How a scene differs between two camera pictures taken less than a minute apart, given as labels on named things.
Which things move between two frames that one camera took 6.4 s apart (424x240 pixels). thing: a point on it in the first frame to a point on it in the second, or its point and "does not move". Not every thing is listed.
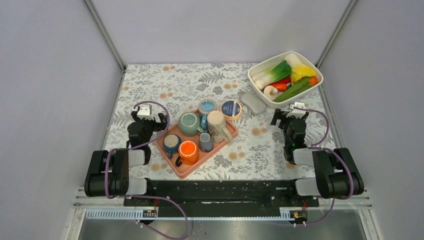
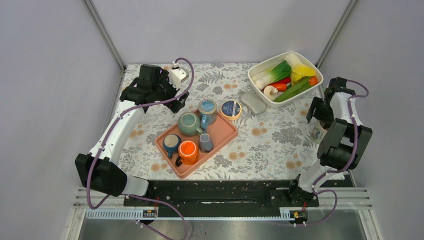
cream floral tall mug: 218,132 to 317,132
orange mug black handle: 188,153 does not move
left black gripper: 158,126 to 164,79
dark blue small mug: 171,143 does not move
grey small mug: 206,142 does not move
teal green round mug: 188,124 does not move
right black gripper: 281,115 to 316,102
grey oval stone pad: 254,102 does not move
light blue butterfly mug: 205,107 does not move
